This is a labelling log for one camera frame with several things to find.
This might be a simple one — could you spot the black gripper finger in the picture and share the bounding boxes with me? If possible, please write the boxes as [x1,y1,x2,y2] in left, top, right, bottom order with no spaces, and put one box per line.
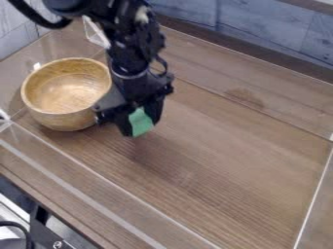
[143,98,165,125]
[114,111,133,137]

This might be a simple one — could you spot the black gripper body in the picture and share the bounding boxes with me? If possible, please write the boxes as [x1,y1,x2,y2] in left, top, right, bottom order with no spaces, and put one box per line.
[92,65,174,125]

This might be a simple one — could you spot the green rectangular stick block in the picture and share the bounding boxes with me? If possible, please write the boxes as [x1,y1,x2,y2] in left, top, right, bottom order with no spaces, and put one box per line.
[129,108,154,137]

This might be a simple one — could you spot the wooden bowl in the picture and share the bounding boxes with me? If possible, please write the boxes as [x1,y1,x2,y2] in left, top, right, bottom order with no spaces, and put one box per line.
[22,57,113,131]

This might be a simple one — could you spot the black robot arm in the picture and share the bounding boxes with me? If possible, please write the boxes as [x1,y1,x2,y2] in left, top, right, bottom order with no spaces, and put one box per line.
[7,0,174,137]

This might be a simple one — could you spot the clear acrylic corner bracket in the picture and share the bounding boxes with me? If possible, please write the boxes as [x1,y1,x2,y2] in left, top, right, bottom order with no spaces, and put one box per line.
[82,16,111,50]

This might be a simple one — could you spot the clear acrylic barrier wall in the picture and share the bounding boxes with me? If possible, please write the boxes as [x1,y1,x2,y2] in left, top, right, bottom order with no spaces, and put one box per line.
[0,24,333,249]

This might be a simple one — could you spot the black table leg frame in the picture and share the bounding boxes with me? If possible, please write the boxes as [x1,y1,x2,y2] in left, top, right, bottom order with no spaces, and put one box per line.
[30,205,75,249]

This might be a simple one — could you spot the black cable under table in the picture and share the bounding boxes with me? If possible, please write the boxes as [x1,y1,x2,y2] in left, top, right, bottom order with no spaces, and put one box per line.
[0,221,34,249]

